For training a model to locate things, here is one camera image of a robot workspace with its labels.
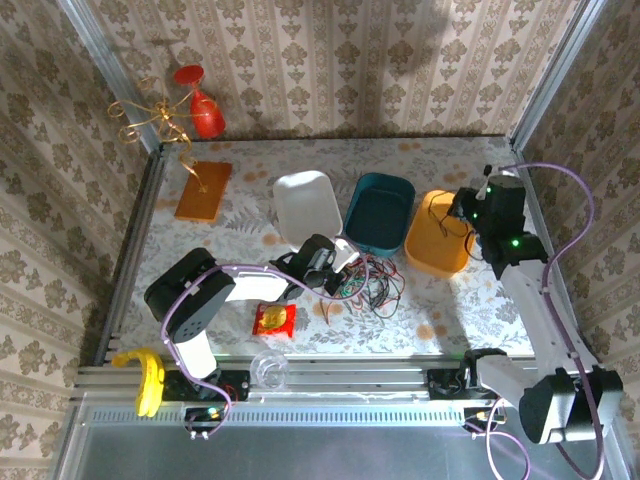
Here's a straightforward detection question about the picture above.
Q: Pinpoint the green cable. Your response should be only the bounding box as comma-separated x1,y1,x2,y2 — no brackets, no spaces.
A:
339,259,401,321

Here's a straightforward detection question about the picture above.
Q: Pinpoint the red cable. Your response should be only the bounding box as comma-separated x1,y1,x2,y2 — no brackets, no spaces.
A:
347,254,397,309

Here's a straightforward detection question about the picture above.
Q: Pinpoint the black cable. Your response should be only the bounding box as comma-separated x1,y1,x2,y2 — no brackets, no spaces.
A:
428,192,477,262
366,255,397,315

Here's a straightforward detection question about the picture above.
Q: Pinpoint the white plastic tray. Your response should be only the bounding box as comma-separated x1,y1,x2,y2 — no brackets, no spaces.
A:
272,169,345,254

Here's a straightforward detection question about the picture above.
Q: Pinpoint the red snack packet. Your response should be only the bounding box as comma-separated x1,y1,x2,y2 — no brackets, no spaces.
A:
251,302,298,339

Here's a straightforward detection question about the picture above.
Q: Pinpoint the teal plastic tray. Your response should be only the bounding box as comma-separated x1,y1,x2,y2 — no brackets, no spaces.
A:
342,172,417,259

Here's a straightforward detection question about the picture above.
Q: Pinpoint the orange plastic tray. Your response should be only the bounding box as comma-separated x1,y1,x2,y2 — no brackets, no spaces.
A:
403,188,477,279

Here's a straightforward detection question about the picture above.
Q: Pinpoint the clear drinking glass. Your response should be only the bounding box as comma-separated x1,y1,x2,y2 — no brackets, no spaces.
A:
249,348,290,391

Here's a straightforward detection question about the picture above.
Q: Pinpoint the floral patterned table cover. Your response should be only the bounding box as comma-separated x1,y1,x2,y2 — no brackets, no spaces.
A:
119,137,551,359

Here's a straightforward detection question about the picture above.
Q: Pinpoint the orange rectangular board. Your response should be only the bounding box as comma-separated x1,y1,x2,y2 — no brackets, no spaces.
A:
173,160,234,224

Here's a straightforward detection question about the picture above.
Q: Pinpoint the red wine glass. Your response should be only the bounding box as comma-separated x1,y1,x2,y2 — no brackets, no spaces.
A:
172,63,227,140

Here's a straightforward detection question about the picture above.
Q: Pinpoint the yellow banana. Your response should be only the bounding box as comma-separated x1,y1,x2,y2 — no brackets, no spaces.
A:
110,347,166,417

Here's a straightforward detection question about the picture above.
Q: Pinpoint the aluminium frame side rail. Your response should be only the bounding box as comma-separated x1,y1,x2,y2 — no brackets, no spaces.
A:
509,139,601,366
93,147,171,369

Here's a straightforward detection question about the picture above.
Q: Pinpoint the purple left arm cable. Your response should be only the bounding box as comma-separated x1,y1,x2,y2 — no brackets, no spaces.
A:
159,252,371,416

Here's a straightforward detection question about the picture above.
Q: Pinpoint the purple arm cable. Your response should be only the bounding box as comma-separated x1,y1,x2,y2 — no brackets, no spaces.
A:
484,162,609,480
159,252,371,416

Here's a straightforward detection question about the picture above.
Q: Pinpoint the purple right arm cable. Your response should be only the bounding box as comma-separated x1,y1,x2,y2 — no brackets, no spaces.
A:
484,162,609,480

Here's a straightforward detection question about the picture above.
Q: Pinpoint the wide aluminium base rail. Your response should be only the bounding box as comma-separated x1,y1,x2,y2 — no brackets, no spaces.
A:
74,355,619,401

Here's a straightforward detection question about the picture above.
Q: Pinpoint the grey slotted cable duct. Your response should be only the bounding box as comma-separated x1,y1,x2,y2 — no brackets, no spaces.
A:
79,399,501,426

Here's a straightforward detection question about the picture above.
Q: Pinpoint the aluminium frame post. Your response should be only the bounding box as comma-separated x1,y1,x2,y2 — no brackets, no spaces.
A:
508,0,601,151
54,0,166,151

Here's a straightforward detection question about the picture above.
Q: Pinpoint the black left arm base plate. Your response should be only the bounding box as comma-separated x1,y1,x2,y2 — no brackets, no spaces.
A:
162,368,251,404

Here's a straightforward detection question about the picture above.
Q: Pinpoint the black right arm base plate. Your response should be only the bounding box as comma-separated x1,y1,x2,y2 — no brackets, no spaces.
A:
427,367,521,401

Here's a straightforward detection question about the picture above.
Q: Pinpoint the small circuit board with wires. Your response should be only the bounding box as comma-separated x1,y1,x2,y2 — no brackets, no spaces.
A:
182,405,229,442
462,405,504,441

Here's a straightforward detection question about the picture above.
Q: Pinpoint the gold wire ornament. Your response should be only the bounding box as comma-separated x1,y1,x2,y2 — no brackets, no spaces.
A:
107,74,209,196

